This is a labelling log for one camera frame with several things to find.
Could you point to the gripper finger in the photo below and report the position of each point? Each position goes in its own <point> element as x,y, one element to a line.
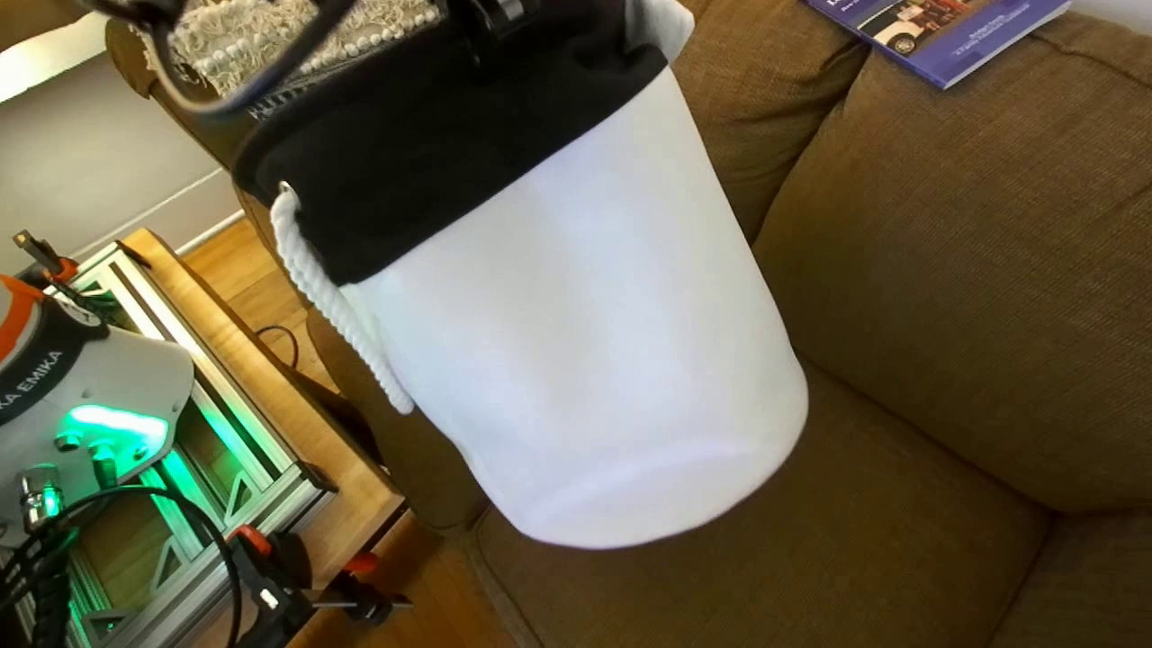
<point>495,20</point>

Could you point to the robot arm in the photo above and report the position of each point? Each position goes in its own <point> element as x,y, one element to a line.
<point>108,378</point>

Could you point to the white and black laundry bag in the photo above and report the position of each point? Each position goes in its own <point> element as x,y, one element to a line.
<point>576,315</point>

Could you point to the brown fabric couch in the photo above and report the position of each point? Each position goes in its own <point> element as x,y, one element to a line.
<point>954,297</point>

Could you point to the beige knitted cloth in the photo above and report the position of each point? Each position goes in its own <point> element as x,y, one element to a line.
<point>261,36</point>

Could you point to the blue paperback book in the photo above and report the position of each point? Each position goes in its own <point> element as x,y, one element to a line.
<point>954,31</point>

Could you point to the black and orange bar clamp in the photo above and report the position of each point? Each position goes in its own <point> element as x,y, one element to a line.
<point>270,576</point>
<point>45,256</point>

